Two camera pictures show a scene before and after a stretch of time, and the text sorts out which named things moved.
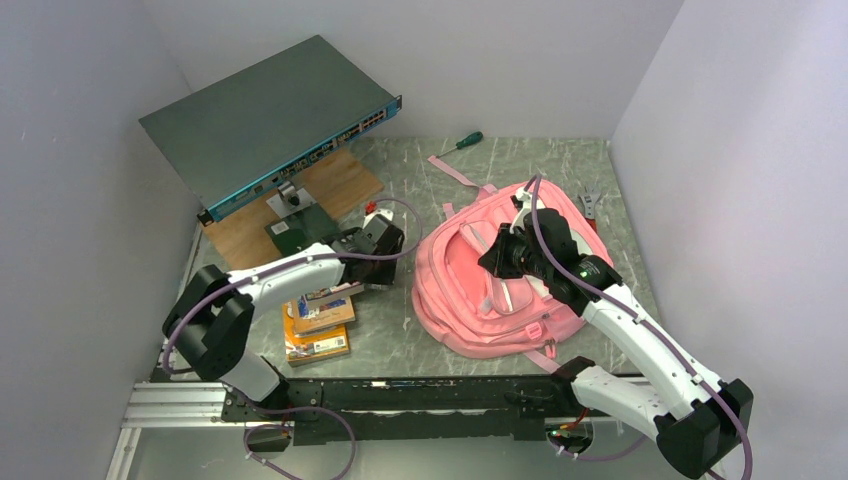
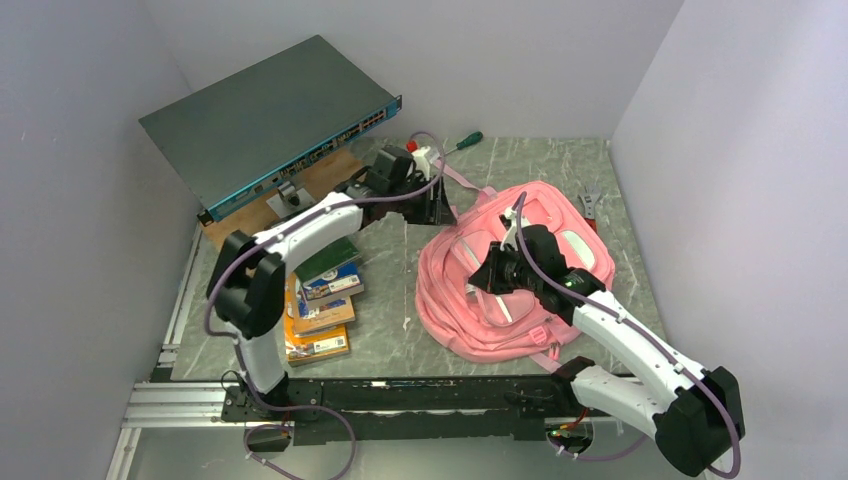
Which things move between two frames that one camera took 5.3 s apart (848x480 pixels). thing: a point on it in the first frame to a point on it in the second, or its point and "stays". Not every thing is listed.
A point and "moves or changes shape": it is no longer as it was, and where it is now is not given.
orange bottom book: x=314 y=346 stays
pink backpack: x=464 y=306 moves or changes shape
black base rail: x=306 y=412 stays
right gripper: x=496 y=258 to x=488 y=276
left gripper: x=384 y=276 to x=443 y=212
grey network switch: x=224 y=140 stays
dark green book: x=310 y=226 to x=327 y=257
